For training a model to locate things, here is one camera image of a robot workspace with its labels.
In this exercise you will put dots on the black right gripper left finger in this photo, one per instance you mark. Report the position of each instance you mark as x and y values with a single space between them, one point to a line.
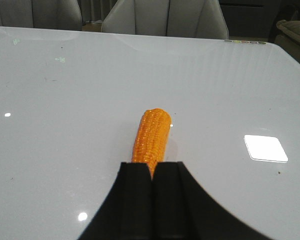
126 212

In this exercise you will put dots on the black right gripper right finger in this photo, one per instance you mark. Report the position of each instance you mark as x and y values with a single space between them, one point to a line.
183 210

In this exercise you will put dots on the orange corn cob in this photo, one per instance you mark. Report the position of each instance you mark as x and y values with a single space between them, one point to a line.
151 139

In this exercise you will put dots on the grey chair right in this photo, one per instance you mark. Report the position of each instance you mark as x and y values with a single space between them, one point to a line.
167 18

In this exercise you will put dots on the grey chair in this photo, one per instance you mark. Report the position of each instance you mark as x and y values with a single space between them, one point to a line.
41 14
167 18

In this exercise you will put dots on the beige sofa at right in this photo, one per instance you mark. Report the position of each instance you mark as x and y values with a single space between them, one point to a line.
285 32

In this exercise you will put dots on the grey chair left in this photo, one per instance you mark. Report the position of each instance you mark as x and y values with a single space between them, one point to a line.
41 14

